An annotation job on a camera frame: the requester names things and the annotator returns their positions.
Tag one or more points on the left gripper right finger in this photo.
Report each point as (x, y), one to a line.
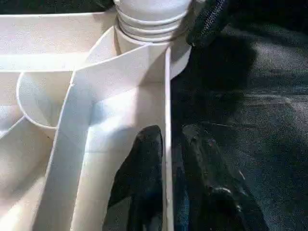
(216, 187)

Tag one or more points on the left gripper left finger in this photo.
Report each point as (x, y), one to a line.
(137, 187)

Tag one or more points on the white plastic table leg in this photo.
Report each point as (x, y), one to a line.
(151, 19)

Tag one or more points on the black plastic mat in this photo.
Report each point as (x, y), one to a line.
(250, 120)

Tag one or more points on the white plastic table top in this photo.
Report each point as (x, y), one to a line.
(48, 57)

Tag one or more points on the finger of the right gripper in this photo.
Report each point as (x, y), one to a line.
(209, 21)

